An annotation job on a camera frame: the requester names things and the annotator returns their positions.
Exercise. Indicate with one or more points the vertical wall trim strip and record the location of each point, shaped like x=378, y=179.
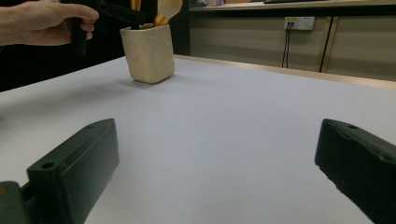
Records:
x=330, y=43

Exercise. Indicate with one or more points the white table mat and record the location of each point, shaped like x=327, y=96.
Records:
x=218, y=140

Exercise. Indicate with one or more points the white wall socket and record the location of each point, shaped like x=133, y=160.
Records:
x=303, y=23

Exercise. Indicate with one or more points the cream square cup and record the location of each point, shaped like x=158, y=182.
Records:
x=149, y=56

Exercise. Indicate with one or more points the black horizontal beam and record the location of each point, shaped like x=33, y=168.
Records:
x=249, y=13

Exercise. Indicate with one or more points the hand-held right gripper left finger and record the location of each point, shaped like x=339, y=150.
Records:
x=71, y=174

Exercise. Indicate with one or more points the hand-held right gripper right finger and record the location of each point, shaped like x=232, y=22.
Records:
x=361, y=168

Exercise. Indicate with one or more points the wooden spoon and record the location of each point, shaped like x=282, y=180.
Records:
x=169, y=7

